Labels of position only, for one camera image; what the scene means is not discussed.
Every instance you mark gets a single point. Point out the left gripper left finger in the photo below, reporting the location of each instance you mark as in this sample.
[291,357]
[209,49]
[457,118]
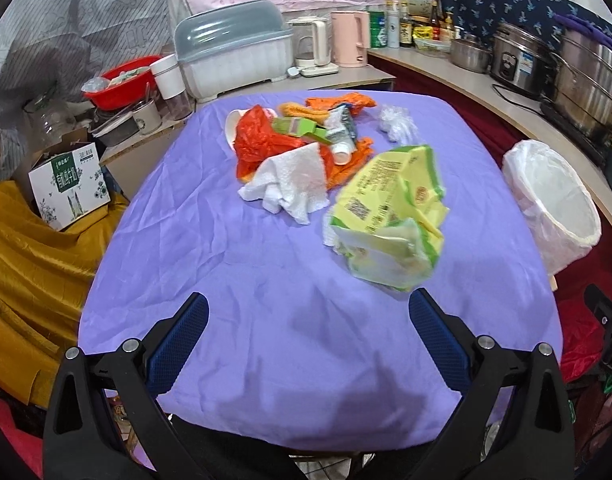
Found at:
[81,439]

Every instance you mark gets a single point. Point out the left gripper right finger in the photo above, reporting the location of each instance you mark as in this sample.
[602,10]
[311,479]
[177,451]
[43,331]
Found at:
[513,419]

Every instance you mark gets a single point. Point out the yellow green snack bag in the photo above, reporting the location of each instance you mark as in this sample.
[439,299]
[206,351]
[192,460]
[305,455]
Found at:
[387,220]

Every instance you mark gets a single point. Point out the clear plastic bag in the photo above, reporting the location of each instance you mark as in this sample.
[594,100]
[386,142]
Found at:
[398,125]

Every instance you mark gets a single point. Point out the orange snack wrapper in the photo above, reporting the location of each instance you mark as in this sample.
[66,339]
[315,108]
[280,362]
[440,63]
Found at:
[338,175]
[356,102]

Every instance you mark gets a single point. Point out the white paper towel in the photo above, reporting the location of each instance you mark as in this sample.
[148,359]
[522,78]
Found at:
[294,182]

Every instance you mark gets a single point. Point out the red plastic bag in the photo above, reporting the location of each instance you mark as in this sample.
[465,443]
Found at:
[255,141]

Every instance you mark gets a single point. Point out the pink white paper cup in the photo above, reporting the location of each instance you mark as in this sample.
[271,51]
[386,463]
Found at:
[234,118]

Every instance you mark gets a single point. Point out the green white milk carton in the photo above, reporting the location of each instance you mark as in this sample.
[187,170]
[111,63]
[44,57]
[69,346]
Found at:
[341,132]

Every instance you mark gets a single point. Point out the green wasabi box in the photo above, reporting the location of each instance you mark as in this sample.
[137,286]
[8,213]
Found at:
[301,128]

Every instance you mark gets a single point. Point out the orange foam net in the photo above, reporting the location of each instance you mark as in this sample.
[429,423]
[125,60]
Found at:
[295,110]

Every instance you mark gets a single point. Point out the white lined trash bin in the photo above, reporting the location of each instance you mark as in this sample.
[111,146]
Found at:
[556,205]

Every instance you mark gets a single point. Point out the red skirt cloth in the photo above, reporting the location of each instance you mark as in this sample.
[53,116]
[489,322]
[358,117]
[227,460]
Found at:
[583,334]

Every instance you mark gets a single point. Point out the yellow cloth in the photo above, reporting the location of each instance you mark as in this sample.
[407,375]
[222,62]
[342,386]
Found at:
[45,277]

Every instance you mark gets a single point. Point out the large steel steamer pot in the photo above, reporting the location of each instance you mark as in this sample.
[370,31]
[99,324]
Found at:
[583,84]

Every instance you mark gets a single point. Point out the milk cardboard box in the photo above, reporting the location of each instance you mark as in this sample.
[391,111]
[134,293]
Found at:
[69,185]

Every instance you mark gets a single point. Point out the silver rice cooker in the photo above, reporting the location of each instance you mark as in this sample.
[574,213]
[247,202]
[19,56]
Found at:
[521,61]

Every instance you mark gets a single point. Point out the purple tablecloth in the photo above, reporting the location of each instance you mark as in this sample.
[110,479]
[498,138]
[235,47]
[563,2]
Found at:
[297,351]

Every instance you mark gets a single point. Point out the small steel pot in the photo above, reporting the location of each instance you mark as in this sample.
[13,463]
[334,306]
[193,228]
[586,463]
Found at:
[470,55]

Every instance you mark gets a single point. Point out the white mug with utensils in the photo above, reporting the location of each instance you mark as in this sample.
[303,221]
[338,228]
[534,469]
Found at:
[147,117]

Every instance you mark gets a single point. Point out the red plastic basin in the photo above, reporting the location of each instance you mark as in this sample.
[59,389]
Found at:
[128,84]

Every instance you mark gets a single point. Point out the white blender cup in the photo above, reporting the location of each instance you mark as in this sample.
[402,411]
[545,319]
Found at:
[170,84]

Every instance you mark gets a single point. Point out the navy patterned cloth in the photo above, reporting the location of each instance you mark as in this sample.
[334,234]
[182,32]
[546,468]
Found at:
[482,17]

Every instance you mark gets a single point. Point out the soy sauce bottle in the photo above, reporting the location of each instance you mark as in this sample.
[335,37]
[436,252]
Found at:
[405,26]

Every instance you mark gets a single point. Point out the green tin can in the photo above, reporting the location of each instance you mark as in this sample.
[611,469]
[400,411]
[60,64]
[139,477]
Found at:
[378,29]

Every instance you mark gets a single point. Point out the white thermos bottle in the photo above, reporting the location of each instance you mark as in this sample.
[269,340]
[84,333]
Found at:
[393,24]

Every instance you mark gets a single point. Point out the pink electric kettle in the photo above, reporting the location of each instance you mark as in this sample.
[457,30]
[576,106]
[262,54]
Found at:
[351,38]

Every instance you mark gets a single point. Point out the white dish rack with lid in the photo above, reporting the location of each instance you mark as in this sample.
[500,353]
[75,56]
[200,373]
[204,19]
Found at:
[232,47]

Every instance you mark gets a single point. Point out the glass electric kettle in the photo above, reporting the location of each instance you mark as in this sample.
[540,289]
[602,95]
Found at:
[311,48]

